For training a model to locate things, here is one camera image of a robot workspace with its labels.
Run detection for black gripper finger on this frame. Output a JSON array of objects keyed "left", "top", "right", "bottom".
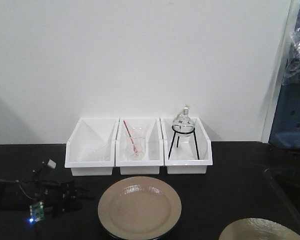
[
  {"left": 74, "top": 187, "right": 94, "bottom": 200},
  {"left": 52, "top": 198, "right": 83, "bottom": 218}
]

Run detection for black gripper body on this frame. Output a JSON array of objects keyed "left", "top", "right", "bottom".
[{"left": 34, "top": 180, "right": 75, "bottom": 218}]

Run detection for tan round plate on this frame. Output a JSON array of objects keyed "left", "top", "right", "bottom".
[
  {"left": 97, "top": 176, "right": 182, "bottom": 240},
  {"left": 218, "top": 217, "right": 300, "bottom": 240}
]

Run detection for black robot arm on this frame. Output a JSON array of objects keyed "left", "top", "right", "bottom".
[{"left": 0, "top": 179, "right": 96, "bottom": 218}]

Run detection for green circuit board left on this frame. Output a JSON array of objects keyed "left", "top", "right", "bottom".
[{"left": 28, "top": 201, "right": 45, "bottom": 224}]

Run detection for left white storage bin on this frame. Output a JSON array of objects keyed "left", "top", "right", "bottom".
[{"left": 64, "top": 117, "right": 120, "bottom": 176}]

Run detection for white storage bin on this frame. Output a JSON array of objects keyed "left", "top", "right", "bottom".
[
  {"left": 115, "top": 117, "right": 164, "bottom": 175},
  {"left": 64, "top": 117, "right": 120, "bottom": 176},
  {"left": 160, "top": 117, "right": 213, "bottom": 175}
]

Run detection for clear glass funnel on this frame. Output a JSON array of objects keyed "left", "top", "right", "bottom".
[{"left": 85, "top": 143, "right": 111, "bottom": 162}]

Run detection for clear glass beaker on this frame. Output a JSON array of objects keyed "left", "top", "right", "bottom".
[{"left": 125, "top": 135, "right": 146, "bottom": 161}]

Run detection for middle white storage bin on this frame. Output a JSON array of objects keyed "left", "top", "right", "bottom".
[{"left": 115, "top": 117, "right": 164, "bottom": 175}]

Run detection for right white storage bin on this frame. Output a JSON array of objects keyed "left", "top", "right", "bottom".
[{"left": 160, "top": 117, "right": 213, "bottom": 175}]

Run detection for round glass flask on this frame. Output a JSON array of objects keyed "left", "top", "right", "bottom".
[{"left": 172, "top": 105, "right": 195, "bottom": 137}]

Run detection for black lab sink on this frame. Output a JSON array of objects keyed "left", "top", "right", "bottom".
[{"left": 263, "top": 167, "right": 300, "bottom": 227}]

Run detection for blue pegboard drying rack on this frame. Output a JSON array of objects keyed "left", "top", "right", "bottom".
[{"left": 268, "top": 0, "right": 300, "bottom": 152}]

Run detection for clear plastic bag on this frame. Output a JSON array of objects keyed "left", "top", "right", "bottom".
[{"left": 281, "top": 0, "right": 300, "bottom": 87}]

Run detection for white cable connector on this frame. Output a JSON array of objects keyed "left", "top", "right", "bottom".
[{"left": 46, "top": 159, "right": 57, "bottom": 169}]

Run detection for black wire tripod stand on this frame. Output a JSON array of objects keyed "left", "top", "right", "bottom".
[{"left": 168, "top": 125, "right": 200, "bottom": 160}]

